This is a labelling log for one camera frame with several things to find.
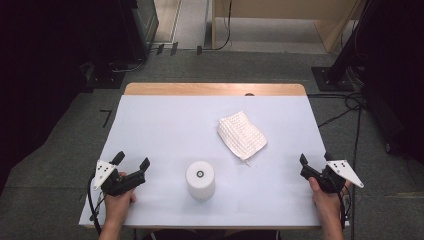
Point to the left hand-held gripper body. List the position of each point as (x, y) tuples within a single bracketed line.
[(130, 181)]

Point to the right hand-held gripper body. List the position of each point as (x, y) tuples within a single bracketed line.
[(343, 170)]

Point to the white waffle cloth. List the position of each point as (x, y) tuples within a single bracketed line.
[(241, 136)]

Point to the person's left hand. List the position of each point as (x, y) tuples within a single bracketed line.
[(118, 206)]

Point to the person's right hand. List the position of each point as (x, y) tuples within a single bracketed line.
[(328, 203)]

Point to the white table sheet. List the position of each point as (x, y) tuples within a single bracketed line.
[(166, 126)]

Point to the black stand base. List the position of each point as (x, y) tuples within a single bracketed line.
[(106, 80)]

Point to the black stand with square base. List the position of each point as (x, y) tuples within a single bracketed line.
[(333, 78)]

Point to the wooden table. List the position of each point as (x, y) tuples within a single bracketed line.
[(200, 89)]

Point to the small black foot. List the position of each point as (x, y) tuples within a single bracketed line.
[(174, 48), (199, 50), (160, 49)]

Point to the dark glass cabinet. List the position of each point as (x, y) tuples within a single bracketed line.
[(146, 20)]

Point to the light wooden furniture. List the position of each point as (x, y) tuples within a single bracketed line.
[(283, 8)]

